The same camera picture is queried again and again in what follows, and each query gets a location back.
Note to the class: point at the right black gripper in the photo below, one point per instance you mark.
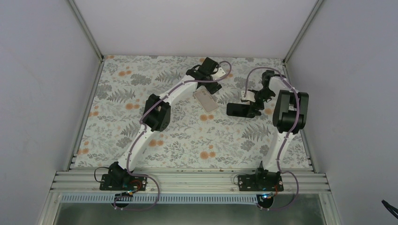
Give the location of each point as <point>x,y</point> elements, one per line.
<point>256,112</point>

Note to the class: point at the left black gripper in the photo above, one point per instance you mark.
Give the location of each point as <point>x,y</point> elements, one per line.
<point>210,88</point>

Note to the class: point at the beige phone case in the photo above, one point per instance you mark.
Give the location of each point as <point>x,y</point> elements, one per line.
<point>205,99</point>

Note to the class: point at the black phone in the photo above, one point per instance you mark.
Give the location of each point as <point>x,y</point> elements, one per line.
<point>239,110</point>

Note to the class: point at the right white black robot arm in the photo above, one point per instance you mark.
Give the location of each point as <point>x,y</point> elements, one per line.
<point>289,116</point>

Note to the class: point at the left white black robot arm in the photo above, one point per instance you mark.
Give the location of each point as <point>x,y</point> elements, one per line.
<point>157,114</point>

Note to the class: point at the black object at edge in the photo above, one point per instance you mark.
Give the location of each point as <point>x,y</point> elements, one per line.
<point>391,209</point>

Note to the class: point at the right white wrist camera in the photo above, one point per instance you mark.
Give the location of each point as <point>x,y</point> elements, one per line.
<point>247,96</point>

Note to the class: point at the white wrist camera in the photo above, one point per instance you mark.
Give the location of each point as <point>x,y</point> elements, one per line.
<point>247,96</point>
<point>218,73</point>

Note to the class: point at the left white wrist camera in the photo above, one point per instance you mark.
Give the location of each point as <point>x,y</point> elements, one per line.
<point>218,73</point>

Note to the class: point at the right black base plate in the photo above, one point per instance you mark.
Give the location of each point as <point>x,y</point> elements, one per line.
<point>251,182</point>

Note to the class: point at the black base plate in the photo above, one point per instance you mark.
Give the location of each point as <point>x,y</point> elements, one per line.
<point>251,182</point>
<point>129,184</point>

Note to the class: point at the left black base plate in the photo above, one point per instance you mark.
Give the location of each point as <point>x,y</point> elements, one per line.
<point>129,184</point>

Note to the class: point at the aluminium rail frame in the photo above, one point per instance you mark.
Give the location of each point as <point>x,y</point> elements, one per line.
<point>183,186</point>

